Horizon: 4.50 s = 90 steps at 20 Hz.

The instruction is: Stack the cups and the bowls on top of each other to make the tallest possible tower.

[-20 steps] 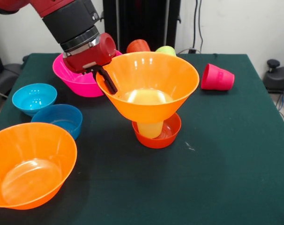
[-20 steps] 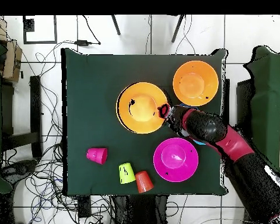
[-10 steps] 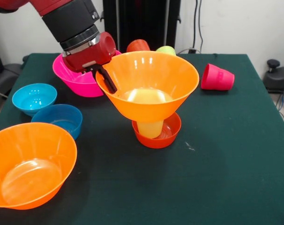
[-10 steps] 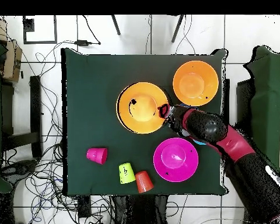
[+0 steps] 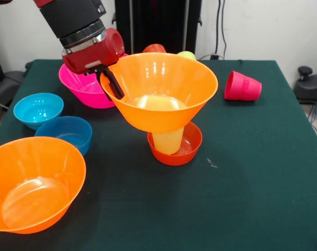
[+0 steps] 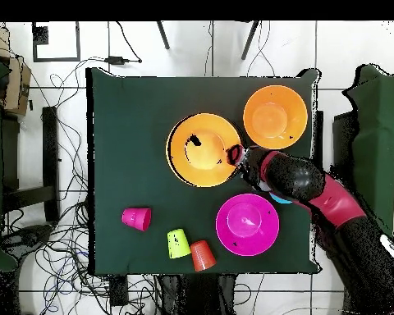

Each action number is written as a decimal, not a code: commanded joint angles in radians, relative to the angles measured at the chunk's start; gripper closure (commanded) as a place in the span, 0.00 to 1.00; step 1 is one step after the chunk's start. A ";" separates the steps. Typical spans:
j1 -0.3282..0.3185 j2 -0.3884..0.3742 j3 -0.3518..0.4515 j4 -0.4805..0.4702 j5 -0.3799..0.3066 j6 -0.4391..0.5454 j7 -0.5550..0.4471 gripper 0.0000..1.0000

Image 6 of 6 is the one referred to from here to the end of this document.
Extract light blue bowl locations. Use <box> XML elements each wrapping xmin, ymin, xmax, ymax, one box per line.
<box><xmin>269</xmin><ymin>192</ymin><xmax>293</xmax><ymax>205</ymax></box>

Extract black tripod leg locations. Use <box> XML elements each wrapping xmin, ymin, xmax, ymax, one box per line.
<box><xmin>155</xmin><ymin>21</ymin><xmax>171</xmax><ymax>51</ymax></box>
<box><xmin>241</xmin><ymin>21</ymin><xmax>260</xmax><ymax>61</ymax></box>

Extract cardboard box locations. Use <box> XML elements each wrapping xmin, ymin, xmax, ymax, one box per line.
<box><xmin>0</xmin><ymin>27</ymin><xmax>32</xmax><ymax>116</ymax></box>

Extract black stand base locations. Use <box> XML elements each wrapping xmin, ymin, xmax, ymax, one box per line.
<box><xmin>6</xmin><ymin>224</ymin><xmax>55</xmax><ymax>249</ymax></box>

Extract large pink bowl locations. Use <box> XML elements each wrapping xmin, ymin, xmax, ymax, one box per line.
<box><xmin>215</xmin><ymin>193</ymin><xmax>281</xmax><ymax>258</ymax></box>

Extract green cup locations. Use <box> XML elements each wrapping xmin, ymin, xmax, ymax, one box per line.
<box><xmin>166</xmin><ymin>228</ymin><xmax>192</xmax><ymax>260</ymax></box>

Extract dark green tablecloth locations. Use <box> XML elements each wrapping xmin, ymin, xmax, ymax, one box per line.
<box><xmin>85</xmin><ymin>66</ymin><xmax>321</xmax><ymax>275</ymax></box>

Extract orange cup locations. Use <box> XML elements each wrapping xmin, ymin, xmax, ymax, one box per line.
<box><xmin>190</xmin><ymin>240</ymin><xmax>218</xmax><ymax>273</ymax></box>

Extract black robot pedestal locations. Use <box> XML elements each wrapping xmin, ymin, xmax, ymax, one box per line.
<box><xmin>157</xmin><ymin>273</ymin><xmax>238</xmax><ymax>315</ymax></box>

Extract large orange bowl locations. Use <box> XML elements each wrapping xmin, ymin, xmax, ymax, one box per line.
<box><xmin>242</xmin><ymin>84</ymin><xmax>309</xmax><ymax>151</ymax></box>
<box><xmin>165</xmin><ymin>112</ymin><xmax>243</xmax><ymax>189</ymax></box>

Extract black bench frame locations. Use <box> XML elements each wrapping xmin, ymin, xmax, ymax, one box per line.
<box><xmin>1</xmin><ymin>106</ymin><xmax>62</xmax><ymax>224</ymax></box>

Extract black power adapter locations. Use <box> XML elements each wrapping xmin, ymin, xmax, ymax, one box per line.
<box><xmin>105</xmin><ymin>56</ymin><xmax>131</xmax><ymax>66</ymax></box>

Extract red cup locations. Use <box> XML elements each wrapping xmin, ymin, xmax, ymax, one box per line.
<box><xmin>121</xmin><ymin>207</ymin><xmax>153</xmax><ymax>233</ymax></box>

